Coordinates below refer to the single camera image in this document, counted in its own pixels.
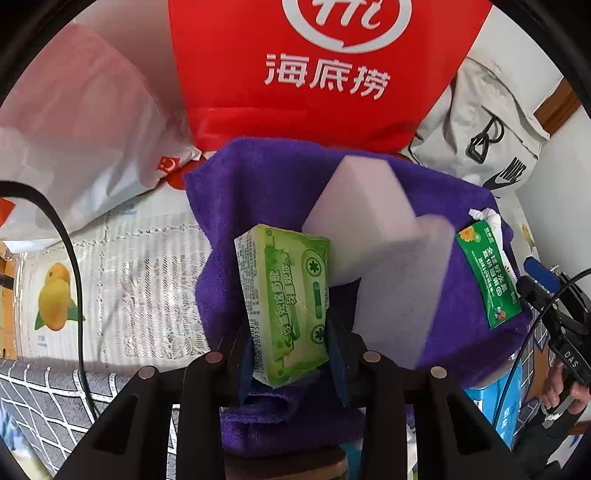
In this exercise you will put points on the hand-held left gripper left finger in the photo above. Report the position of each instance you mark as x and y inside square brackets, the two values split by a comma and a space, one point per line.
[244, 369]

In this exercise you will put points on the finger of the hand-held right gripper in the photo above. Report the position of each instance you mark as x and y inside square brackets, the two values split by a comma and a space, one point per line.
[541, 272]
[538, 297]

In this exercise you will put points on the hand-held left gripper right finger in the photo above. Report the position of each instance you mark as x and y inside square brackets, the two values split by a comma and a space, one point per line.
[338, 364]

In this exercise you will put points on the green wet wipe packet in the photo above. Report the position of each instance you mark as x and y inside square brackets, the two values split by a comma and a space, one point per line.
[487, 277]

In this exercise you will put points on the green tissue packet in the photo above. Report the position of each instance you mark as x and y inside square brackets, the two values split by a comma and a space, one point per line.
[286, 300]

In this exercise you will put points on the white sponge block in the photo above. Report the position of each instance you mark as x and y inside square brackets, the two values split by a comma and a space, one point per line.
[406, 304]

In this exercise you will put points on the purple towel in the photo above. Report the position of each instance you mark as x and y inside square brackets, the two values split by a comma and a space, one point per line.
[258, 184]

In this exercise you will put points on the person's right forearm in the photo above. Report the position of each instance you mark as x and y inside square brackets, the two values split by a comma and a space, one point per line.
[549, 443]

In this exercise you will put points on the person's right hand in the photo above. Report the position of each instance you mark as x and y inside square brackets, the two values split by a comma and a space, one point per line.
[558, 394]

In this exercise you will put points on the blue tissue pack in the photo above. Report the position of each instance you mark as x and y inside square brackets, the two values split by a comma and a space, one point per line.
[501, 406]

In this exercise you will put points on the mango print mat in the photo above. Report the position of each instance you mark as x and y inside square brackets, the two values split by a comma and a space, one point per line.
[138, 286]

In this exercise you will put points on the beige waist bag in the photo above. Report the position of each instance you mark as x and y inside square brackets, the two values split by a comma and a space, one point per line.
[485, 115]

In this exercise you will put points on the grey checked blanket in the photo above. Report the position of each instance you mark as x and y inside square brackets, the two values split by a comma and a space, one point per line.
[41, 401]

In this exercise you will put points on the wooden furniture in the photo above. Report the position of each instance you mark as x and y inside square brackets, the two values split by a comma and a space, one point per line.
[5, 295]

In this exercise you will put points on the red paper bag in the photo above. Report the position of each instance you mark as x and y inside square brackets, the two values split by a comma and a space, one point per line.
[323, 106]

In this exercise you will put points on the white plastic bag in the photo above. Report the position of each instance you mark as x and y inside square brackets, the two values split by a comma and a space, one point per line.
[83, 138]

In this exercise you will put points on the brown wooden door frame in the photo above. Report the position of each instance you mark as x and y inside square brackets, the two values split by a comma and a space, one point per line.
[558, 108]

